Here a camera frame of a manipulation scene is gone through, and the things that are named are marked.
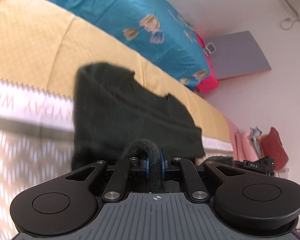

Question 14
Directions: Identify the dark green knit sweater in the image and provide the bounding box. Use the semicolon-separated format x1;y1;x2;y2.
71;61;207;193

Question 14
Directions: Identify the pile of folded clothes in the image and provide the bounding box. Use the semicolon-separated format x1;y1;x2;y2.
226;118;289;177

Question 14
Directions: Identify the red blanket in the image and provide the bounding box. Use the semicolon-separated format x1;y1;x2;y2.
191;31;219;93

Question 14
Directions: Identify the yellow patterned bed sheet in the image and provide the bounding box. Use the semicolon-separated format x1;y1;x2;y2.
0;0;234;239

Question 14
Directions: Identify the blue floral quilt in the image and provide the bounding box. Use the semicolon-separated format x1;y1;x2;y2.
47;0;197;88

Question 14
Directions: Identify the grey board against wall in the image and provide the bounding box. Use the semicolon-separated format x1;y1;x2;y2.
206;31;271;80

